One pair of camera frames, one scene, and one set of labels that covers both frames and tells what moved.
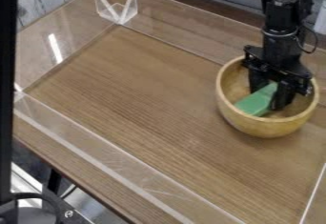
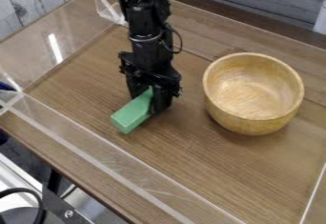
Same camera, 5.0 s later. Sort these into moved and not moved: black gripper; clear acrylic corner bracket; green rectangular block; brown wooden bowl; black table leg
Moved: black gripper; brown wooden bowl; green rectangular block
Not moved: clear acrylic corner bracket; black table leg
